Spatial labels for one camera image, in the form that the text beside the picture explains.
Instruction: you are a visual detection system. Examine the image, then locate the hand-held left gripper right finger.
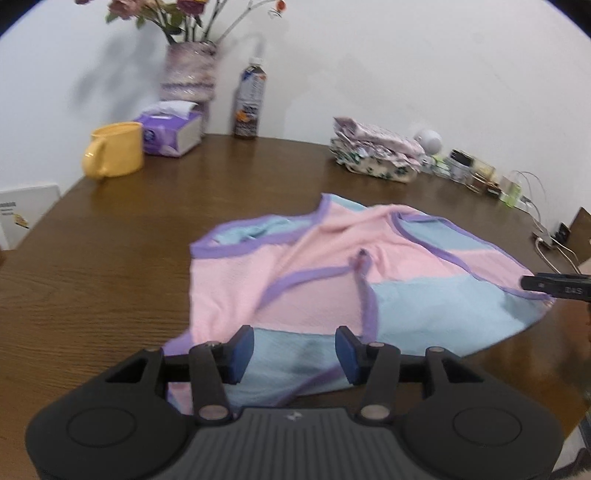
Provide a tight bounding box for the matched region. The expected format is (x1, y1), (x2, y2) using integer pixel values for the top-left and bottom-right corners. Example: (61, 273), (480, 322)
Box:
(335, 325), (484, 424)

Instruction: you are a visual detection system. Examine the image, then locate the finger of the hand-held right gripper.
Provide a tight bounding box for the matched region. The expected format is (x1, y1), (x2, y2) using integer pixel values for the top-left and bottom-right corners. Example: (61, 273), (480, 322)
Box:
(521, 272), (557, 296)

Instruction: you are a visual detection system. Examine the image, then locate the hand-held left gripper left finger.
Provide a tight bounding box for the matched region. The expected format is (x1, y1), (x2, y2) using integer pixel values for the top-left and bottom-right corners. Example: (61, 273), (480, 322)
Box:
(105, 324), (256, 424)

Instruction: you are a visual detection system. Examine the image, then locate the pink and blue mesh vest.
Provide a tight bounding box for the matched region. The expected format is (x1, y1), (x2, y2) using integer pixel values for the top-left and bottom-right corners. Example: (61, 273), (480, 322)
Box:
(164, 193), (557, 414)

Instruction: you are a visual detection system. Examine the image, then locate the brown wooden board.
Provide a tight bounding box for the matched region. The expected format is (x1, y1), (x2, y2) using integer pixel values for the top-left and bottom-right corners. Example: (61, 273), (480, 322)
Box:
(570, 207), (591, 262)

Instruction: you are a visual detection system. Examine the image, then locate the white robot-shaped speaker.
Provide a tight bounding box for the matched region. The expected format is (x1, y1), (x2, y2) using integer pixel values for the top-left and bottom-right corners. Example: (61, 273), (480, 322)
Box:
(413, 129), (443, 156)

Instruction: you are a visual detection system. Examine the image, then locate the pink ruffled folded garment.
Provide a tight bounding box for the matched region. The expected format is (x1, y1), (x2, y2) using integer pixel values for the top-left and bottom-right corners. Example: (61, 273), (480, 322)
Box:
(329, 137), (422, 163)

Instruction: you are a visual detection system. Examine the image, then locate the pink floral folded garment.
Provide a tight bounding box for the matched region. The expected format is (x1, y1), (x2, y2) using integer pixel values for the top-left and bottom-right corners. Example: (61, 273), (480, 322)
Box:
(333, 116), (424, 154)

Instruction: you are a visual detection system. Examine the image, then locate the purple tissue pack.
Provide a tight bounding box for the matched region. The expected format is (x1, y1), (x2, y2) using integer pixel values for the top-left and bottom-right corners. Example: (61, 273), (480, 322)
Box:
(134, 100), (205, 158)

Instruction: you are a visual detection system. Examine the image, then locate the yellow mug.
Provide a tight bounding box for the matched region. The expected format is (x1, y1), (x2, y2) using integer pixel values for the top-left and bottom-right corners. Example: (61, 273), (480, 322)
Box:
(82, 122), (145, 180)

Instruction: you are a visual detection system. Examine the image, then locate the tea bottle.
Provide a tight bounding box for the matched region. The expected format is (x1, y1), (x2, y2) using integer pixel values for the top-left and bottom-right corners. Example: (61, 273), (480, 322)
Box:
(233, 57), (268, 140)

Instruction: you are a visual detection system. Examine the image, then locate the white cardboard box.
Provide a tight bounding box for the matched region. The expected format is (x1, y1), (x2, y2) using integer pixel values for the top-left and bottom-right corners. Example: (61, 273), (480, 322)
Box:
(0, 185), (61, 250)

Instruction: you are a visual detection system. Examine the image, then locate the fuzzy purple flower vase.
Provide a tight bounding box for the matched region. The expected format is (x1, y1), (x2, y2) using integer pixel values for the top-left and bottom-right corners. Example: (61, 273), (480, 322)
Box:
(159, 41), (219, 139)

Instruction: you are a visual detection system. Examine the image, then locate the dried rose bouquet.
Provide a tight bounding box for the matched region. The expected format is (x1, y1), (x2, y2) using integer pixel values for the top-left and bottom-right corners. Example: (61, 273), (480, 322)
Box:
(74, 0), (287, 47)

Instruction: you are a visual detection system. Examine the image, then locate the white charger cable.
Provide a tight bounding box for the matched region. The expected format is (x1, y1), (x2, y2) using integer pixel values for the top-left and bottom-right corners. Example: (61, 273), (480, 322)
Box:
(508, 171), (551, 232)

